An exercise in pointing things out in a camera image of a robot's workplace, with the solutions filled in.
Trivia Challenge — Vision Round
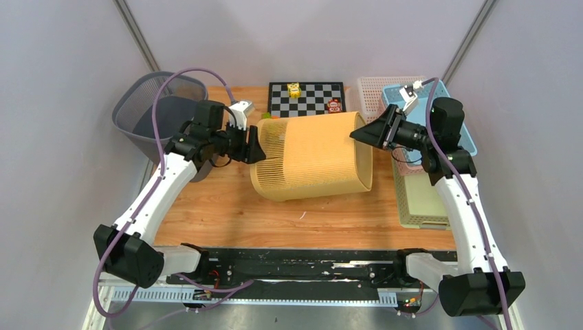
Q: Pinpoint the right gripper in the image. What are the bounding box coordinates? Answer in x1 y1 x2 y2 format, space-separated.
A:
349 104 434 152

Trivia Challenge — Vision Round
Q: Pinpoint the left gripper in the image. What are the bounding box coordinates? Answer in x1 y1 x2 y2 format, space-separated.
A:
211 120 267 164

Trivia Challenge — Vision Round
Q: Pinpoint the large white plastic basket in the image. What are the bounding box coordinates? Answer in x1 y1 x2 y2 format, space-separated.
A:
345 76 426 123

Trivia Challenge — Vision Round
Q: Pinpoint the yellow slatted laundry bin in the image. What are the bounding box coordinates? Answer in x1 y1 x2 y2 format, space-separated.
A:
250 112 373 201

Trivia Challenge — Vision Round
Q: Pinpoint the green plastic basket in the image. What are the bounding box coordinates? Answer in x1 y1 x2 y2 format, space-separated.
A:
392 160 450 230

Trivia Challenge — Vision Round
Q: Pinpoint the grey and yellow laundry bin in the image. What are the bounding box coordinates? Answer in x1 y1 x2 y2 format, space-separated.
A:
112 71 208 164

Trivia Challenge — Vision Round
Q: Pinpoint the pink plastic basket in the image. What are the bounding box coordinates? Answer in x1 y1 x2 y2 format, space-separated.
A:
391 147 424 176

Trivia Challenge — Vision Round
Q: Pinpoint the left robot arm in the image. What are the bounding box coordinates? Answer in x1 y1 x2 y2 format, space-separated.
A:
93 97 266 288

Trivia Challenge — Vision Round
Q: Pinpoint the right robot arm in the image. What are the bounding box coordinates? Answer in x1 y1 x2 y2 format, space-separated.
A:
350 97 526 317

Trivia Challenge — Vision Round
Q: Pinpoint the red owl toy block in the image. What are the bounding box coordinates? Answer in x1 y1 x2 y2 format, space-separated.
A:
325 99 343 113

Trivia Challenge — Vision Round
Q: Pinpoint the black and white chessboard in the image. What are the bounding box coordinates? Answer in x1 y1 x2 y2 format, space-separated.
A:
267 82 346 118

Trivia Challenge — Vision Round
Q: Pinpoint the yellow owl toy block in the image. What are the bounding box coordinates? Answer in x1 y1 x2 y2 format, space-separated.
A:
287 82 302 98

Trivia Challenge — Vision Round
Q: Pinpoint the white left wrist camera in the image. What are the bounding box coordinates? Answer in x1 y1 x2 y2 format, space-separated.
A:
228 100 254 131

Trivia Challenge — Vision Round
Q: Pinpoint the black metal base rail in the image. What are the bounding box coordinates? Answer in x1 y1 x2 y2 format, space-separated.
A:
164 245 459 304

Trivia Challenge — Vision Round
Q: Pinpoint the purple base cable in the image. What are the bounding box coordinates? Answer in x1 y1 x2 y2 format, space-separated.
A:
104 275 260 330

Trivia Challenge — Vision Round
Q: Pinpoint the right aluminium frame post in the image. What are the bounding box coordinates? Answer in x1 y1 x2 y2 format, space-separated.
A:
441 0 498 85

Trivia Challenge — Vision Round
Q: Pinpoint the aluminium frame post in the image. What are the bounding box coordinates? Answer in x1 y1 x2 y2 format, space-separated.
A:
113 0 160 72
441 0 498 85

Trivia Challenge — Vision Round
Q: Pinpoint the left aluminium frame post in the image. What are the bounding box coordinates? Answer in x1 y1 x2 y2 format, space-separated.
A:
113 0 160 72

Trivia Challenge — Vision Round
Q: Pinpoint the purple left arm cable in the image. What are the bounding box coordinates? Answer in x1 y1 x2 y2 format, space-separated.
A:
91 67 238 320

